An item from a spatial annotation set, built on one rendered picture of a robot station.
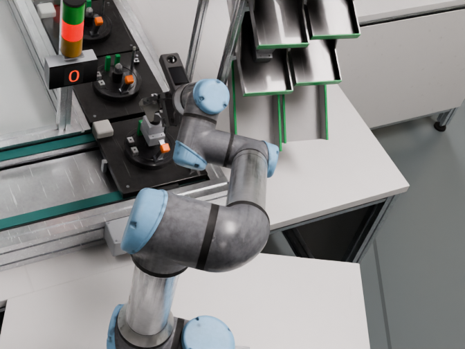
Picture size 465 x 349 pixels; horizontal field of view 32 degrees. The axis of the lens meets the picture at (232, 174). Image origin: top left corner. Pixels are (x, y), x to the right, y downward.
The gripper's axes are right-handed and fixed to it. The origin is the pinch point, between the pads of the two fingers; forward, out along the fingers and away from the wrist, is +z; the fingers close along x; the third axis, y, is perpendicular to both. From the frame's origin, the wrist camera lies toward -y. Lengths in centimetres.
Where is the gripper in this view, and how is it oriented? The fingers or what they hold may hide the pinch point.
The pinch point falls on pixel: (157, 97)
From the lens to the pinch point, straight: 203.1
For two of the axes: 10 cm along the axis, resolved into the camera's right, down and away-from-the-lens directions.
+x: 8.9, -2.2, 4.0
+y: 2.0, 9.7, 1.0
